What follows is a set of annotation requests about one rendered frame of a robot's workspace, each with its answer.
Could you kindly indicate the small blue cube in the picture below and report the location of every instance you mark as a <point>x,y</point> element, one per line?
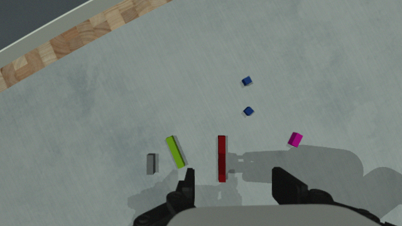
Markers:
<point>248,111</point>
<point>247,80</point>

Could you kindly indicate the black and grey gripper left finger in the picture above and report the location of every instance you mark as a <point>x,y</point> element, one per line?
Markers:
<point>181,199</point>

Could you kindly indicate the grey rod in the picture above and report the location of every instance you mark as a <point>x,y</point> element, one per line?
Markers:
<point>150,163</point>

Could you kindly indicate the dark red rod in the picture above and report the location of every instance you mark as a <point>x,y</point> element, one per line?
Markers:
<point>221,158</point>

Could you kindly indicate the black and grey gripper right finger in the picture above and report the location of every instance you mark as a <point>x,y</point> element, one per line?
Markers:
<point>287,189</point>

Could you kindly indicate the lime green rod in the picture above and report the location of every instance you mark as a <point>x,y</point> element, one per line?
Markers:
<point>175,152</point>

